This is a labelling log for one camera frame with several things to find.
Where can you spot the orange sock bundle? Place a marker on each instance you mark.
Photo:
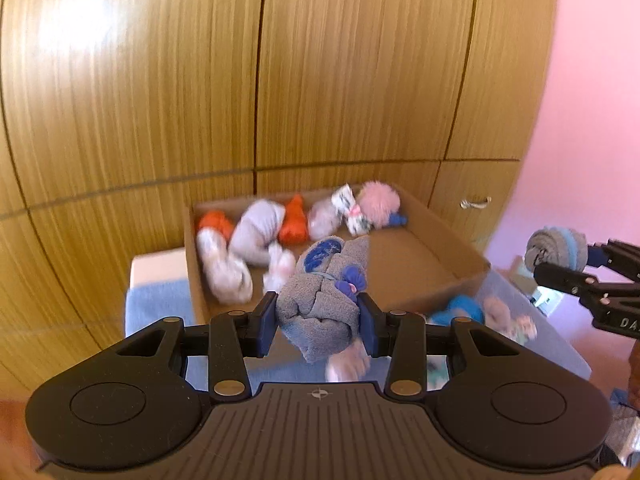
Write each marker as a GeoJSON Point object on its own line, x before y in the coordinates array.
{"type": "Point", "coordinates": [215, 222]}

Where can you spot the white grey-striped sock bundle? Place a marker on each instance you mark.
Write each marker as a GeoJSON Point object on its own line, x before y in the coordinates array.
{"type": "Point", "coordinates": [222, 270]}

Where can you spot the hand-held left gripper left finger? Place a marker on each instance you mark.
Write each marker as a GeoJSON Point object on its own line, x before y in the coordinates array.
{"type": "Point", "coordinates": [267, 325]}

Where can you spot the wall socket with charger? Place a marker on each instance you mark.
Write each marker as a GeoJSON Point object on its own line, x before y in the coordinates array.
{"type": "Point", "coordinates": [547, 302]}

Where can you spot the white waffle sock bundle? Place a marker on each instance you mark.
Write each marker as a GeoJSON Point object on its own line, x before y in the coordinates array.
{"type": "Point", "coordinates": [255, 232]}

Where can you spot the grey sock roll blue band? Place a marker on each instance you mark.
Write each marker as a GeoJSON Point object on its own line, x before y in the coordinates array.
{"type": "Point", "coordinates": [555, 245]}

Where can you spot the pink fluffy blue sock bundle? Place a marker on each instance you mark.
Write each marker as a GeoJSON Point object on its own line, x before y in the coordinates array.
{"type": "Point", "coordinates": [380, 200]}

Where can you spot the person's right forearm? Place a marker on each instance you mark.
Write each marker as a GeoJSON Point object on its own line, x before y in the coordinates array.
{"type": "Point", "coordinates": [633, 362]}

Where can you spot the white fluffy bundle teal band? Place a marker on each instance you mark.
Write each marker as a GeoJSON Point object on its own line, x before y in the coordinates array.
{"type": "Point", "coordinates": [345, 367]}

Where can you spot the floral sock bundle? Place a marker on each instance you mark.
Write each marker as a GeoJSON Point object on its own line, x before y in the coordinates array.
{"type": "Point", "coordinates": [350, 207]}

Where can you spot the cardboard box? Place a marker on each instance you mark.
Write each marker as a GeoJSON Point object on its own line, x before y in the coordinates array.
{"type": "Point", "coordinates": [415, 260]}

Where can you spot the grey sock bundle blue print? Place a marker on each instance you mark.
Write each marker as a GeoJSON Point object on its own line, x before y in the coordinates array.
{"type": "Point", "coordinates": [320, 305]}

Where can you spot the blue towel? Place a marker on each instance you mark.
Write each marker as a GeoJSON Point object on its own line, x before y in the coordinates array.
{"type": "Point", "coordinates": [150, 305]}

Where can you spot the wooden wardrobe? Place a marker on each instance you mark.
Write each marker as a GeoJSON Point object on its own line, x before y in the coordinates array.
{"type": "Point", "coordinates": [150, 85]}

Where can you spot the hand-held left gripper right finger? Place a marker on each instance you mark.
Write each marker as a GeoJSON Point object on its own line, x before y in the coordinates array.
{"type": "Point", "coordinates": [367, 325]}

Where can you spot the white bundle with pink band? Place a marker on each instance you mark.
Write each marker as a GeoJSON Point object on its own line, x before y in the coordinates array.
{"type": "Point", "coordinates": [280, 265]}

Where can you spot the clear plastic bundle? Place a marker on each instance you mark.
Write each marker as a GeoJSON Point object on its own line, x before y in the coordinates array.
{"type": "Point", "coordinates": [322, 220]}

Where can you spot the blue knit pink sock bundle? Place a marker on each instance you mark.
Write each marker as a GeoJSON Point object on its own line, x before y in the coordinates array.
{"type": "Point", "coordinates": [465, 310]}

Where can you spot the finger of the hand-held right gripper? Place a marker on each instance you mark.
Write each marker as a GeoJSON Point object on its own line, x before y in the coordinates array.
{"type": "Point", "coordinates": [596, 255]}
{"type": "Point", "coordinates": [565, 275]}

